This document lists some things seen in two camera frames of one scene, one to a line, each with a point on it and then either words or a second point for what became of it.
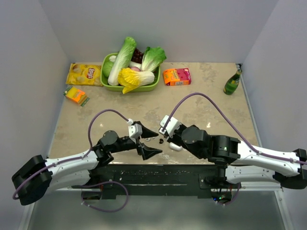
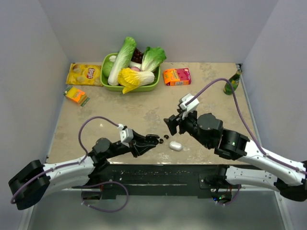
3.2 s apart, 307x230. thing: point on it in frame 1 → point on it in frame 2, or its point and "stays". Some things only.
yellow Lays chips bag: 87,74 stays
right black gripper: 173,138 → 171,121
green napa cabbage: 123,60 stays
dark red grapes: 137,56 stays
